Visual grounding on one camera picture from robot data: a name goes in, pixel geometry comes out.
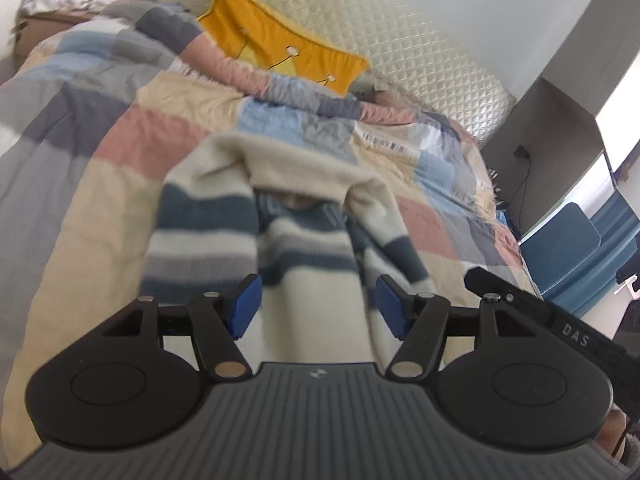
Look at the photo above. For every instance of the blue curtain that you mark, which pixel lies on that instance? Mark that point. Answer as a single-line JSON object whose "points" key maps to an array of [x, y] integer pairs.
{"points": [[617, 230]]}

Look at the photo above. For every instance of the person's right forearm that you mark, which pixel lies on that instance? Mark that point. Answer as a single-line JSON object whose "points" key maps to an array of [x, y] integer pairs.
{"points": [[612, 432]]}

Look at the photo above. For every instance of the cream quilted headboard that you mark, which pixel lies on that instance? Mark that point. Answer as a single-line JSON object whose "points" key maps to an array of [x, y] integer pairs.
{"points": [[400, 25]]}

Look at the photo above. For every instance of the blue chair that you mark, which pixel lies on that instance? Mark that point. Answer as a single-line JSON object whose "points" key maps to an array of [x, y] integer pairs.
{"points": [[560, 245]]}

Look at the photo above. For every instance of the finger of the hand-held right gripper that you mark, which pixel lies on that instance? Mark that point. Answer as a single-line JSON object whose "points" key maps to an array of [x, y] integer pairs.
{"points": [[482, 281]]}

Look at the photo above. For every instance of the yellow pillow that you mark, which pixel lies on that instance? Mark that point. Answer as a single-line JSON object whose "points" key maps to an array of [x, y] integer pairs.
{"points": [[280, 30]]}

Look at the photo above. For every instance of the grey cabinet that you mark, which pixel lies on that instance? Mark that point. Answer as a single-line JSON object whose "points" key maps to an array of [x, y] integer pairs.
{"points": [[550, 135]]}

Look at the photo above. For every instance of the brown cardboard box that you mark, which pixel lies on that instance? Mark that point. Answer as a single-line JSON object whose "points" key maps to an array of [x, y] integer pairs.
{"points": [[35, 27]]}

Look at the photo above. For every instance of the patchwork quilt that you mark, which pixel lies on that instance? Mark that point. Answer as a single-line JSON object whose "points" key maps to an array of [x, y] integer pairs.
{"points": [[75, 185]]}

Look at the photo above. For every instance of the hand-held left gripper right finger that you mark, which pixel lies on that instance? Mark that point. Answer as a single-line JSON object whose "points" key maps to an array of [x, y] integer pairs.
{"points": [[390, 302]]}

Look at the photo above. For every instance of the striped cream and blue sweater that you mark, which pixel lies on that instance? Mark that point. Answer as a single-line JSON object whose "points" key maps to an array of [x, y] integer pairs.
{"points": [[300, 240]]}

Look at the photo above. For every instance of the black plug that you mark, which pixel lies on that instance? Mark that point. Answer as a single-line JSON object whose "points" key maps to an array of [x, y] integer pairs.
{"points": [[522, 152]]}

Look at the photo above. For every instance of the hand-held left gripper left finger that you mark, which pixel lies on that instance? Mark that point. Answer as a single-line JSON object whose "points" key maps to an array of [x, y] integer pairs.
{"points": [[245, 305]]}

